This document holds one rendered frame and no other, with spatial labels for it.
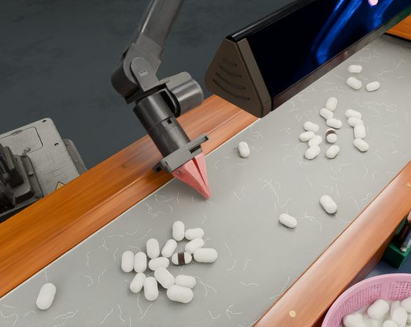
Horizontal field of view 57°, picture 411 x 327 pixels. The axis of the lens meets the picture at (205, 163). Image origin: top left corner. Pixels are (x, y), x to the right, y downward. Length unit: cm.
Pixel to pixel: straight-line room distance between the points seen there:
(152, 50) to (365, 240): 46
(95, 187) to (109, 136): 136
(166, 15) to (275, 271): 48
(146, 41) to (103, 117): 155
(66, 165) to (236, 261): 76
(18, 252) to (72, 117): 166
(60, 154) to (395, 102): 96
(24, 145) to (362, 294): 112
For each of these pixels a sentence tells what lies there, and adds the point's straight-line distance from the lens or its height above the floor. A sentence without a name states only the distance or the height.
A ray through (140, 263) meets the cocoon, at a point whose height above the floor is 76.
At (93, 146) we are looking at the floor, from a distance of 203.
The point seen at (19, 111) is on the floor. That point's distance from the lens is 250.
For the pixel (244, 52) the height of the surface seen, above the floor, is 110.
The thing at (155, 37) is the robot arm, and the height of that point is 96.
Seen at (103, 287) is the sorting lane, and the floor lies 74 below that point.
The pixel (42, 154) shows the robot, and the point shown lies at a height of 47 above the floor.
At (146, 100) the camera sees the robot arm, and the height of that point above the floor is 90.
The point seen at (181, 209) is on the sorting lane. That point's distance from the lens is 68.
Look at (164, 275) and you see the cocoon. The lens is 58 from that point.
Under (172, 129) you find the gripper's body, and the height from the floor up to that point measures 86.
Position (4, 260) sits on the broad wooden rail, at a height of 76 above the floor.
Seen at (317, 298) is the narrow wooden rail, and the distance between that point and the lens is 56.
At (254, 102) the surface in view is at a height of 106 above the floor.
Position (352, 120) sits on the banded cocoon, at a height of 76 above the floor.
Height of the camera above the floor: 127
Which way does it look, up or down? 45 degrees down
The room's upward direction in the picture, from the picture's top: 6 degrees counter-clockwise
